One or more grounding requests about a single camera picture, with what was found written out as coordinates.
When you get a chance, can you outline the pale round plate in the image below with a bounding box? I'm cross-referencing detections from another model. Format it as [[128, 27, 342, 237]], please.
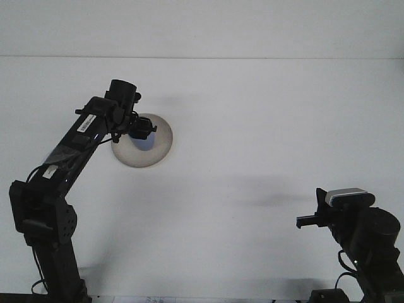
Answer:
[[110, 112, 174, 169]]

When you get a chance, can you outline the white barcode label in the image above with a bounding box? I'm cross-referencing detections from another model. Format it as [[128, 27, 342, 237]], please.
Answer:
[[76, 113, 97, 133]]

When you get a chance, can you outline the black looped cable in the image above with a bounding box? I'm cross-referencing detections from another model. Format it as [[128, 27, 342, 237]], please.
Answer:
[[30, 276, 49, 296]]

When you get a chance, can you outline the pale blue cup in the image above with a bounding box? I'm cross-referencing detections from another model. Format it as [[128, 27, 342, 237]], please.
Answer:
[[133, 132, 156, 152]]

